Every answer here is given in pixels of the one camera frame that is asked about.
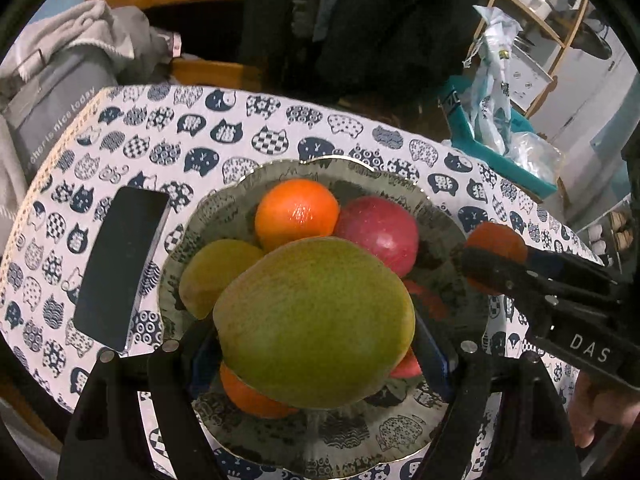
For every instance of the white storage box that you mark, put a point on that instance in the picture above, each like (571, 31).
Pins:
(530, 75)

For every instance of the cat print tablecloth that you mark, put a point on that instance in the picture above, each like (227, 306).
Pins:
(150, 125)

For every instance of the wooden shelf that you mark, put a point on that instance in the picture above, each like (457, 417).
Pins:
(542, 92)

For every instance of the brown shoe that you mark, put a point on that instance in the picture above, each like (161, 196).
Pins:
(625, 239)
(619, 220)

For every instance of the glass plate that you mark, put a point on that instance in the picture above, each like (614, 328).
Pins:
(320, 435)

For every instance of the wooden stool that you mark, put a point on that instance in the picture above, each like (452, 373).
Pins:
(215, 72)

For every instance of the white printed bag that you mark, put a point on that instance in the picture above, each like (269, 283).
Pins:
(492, 60)

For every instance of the clear plastic bag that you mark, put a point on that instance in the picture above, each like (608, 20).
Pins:
(535, 155)

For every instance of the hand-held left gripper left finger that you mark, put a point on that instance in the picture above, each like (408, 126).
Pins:
(202, 360)

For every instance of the black smartphone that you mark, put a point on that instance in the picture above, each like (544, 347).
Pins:
(120, 270)

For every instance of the small orange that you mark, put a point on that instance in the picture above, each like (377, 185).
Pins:
(492, 242)

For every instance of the large green apple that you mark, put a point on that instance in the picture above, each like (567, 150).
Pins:
(315, 320)

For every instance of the large orange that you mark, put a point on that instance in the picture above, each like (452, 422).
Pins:
(295, 212)

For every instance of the light grey garment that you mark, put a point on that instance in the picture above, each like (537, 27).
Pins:
(75, 25)

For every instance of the black coat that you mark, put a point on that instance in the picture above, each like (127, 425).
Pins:
(375, 25)

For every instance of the red apple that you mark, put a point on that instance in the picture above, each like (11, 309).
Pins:
(380, 235)

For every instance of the shoe rack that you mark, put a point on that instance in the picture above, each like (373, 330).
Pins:
(612, 210)

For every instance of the person's right hand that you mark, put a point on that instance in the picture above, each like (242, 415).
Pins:
(600, 410)

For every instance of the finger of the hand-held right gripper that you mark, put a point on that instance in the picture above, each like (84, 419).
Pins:
(505, 275)
(560, 261)

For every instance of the small green apple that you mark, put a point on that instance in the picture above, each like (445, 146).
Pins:
(210, 275)

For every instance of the teal box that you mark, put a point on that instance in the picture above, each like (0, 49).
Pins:
(515, 170)

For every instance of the white shoe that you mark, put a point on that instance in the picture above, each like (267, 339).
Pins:
(595, 232)
(598, 247)

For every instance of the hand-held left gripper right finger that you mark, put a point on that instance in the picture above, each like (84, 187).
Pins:
(432, 355)

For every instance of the grey printed bag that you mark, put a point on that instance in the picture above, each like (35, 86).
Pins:
(55, 100)

